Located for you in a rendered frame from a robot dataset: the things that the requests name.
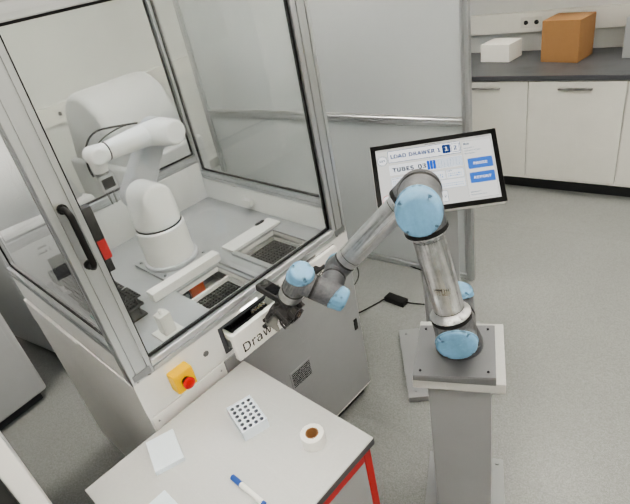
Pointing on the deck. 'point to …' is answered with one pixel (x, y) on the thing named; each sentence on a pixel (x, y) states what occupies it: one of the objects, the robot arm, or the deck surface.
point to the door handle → (79, 236)
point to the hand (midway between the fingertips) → (272, 319)
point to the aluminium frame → (11, 115)
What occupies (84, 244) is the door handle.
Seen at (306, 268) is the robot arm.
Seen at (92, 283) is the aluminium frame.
